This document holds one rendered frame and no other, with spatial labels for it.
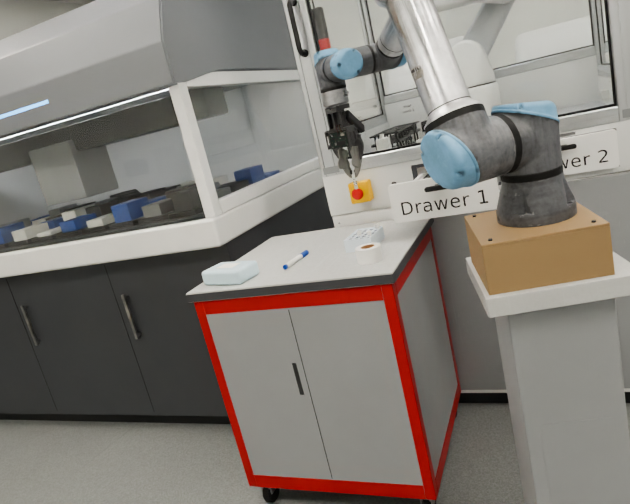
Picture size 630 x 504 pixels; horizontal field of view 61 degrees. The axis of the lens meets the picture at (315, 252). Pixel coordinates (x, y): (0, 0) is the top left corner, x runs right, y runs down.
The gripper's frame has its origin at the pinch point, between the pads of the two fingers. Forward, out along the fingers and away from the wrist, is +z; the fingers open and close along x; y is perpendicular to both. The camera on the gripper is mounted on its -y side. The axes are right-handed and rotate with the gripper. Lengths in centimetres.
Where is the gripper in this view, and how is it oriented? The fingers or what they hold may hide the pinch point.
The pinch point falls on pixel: (353, 172)
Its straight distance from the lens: 163.2
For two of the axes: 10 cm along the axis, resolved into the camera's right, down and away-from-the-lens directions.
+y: -3.9, 3.1, -8.6
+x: 8.9, -1.0, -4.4
